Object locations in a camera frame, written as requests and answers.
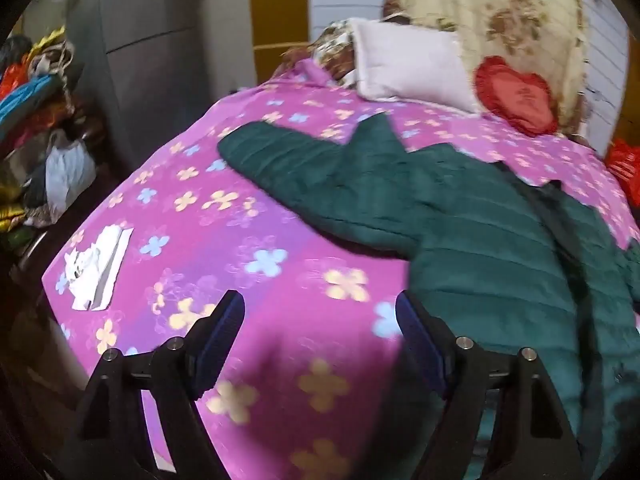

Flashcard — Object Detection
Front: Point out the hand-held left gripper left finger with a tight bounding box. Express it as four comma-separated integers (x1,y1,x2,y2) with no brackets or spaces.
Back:
61,290,247,480

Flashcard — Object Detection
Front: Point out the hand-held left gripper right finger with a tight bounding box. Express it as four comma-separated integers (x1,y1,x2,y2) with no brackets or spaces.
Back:
395,290,593,480

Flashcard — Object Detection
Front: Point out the dark green puffer jacket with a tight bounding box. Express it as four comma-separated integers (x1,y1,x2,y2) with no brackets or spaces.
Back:
217,112,640,480

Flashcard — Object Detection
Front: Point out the pile of colourful clothes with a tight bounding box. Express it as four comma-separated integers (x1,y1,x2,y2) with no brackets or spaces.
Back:
0,27,103,251

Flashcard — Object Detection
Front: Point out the pink floral bed sheet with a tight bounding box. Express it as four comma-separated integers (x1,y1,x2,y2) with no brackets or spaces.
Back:
42,57,640,480

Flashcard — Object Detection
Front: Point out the white paper packet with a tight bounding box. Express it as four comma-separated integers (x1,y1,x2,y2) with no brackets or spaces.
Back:
64,226,135,312

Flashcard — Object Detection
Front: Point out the red heart cushion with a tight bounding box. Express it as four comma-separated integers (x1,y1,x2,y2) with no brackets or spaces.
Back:
474,55,560,137

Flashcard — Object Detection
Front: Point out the red shopping bag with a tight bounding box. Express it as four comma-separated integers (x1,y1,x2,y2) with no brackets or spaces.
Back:
604,137,640,201

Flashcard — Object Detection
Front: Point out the white pillow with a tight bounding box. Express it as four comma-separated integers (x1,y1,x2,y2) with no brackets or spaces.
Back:
347,17,483,113

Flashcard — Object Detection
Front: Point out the grey wardrobe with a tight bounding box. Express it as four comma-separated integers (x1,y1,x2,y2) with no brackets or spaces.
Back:
67,0,261,181

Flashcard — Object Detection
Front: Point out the brown floral pillow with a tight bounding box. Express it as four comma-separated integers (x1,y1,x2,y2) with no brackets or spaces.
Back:
280,19,366,88

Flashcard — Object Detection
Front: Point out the yellow wooden door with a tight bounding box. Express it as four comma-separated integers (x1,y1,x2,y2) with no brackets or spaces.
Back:
249,0,313,83

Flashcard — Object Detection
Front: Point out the cream rose print quilt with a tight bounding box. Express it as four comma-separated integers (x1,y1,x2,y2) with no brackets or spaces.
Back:
382,0,593,136

